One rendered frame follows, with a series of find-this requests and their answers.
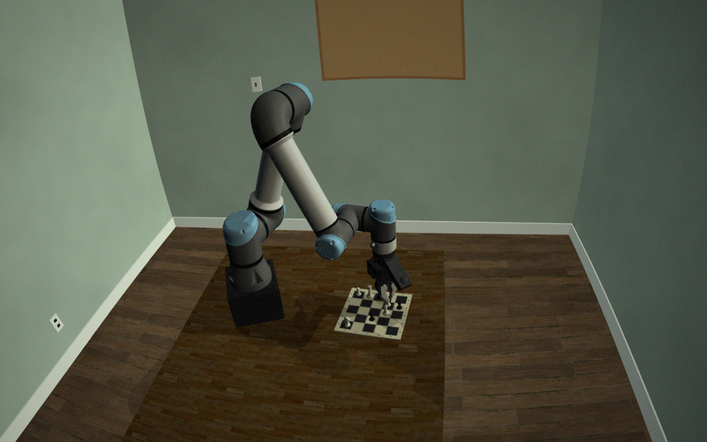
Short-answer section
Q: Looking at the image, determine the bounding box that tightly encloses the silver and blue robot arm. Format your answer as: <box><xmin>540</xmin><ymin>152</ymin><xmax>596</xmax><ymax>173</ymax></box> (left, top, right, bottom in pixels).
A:
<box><xmin>223</xmin><ymin>82</ymin><xmax>396</xmax><ymax>292</ymax></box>

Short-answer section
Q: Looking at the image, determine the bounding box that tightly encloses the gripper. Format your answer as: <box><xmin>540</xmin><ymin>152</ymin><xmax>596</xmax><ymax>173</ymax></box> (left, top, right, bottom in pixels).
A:
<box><xmin>367</xmin><ymin>249</ymin><xmax>397</xmax><ymax>304</ymax></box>

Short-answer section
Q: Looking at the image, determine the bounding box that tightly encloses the black and cream chessboard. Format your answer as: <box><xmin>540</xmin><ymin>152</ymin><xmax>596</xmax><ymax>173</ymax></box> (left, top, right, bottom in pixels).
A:
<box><xmin>334</xmin><ymin>288</ymin><xmax>412</xmax><ymax>341</ymax></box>

